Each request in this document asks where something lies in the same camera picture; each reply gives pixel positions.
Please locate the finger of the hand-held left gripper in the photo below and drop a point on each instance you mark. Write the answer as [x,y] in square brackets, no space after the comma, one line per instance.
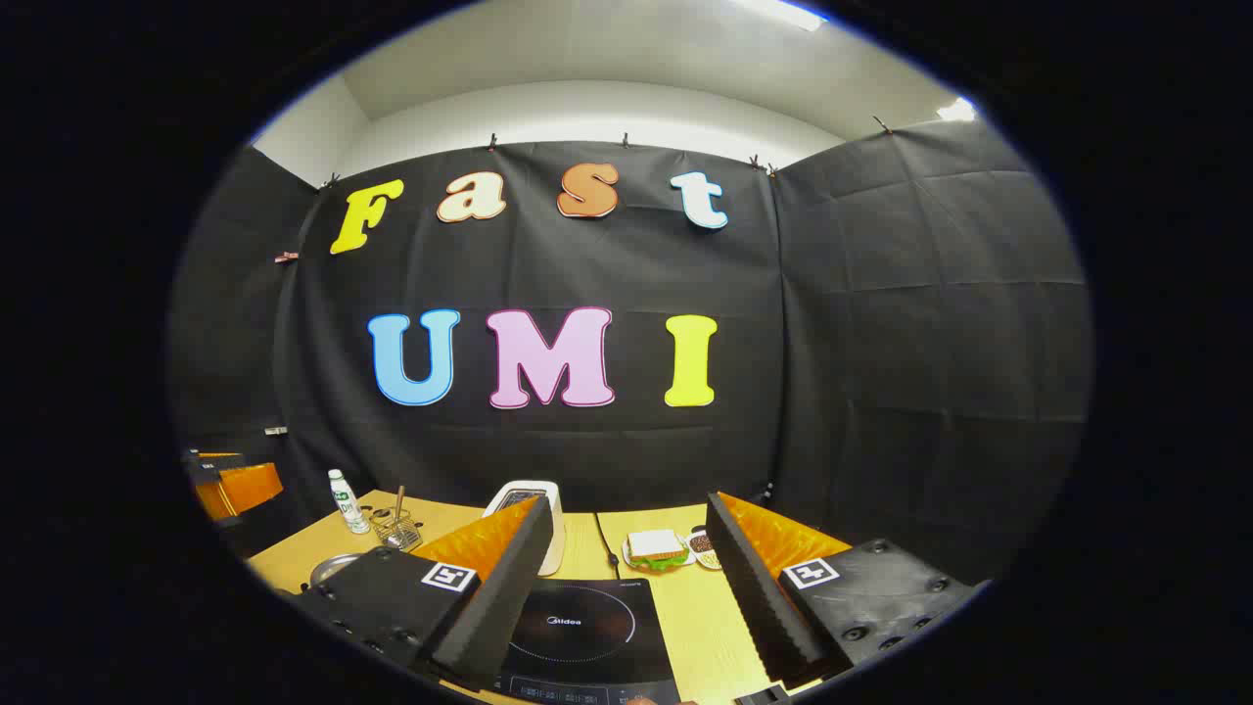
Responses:
[250,487]
[210,462]

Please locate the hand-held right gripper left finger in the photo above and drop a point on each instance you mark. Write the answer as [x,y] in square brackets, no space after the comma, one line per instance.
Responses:
[499,597]

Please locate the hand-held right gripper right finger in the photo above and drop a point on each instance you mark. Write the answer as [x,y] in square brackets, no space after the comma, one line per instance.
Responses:
[759,597]

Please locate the black induction cooktop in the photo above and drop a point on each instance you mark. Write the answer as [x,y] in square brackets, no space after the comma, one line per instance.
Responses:
[587,627]

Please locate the stainless steel pot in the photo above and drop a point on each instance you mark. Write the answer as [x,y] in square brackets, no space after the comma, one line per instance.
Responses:
[333,568]

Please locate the white divided bean dish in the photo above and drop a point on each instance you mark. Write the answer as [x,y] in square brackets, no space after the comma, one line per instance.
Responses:
[703,548]

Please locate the white sandwich plate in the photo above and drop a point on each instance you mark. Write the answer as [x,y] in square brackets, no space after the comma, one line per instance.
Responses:
[691,560]

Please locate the white toaster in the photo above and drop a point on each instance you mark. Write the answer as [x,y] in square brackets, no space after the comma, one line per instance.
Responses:
[554,529]

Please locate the white bottle green label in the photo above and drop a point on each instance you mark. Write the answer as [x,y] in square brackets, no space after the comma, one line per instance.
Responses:
[348,504]

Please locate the sandwich with lettuce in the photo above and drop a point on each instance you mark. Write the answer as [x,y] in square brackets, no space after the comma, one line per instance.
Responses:
[654,543]

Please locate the black backdrop cloth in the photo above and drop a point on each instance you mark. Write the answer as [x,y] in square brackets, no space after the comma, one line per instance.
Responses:
[881,343]

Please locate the ceiling light panel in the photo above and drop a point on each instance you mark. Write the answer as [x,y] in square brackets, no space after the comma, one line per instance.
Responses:
[957,109]

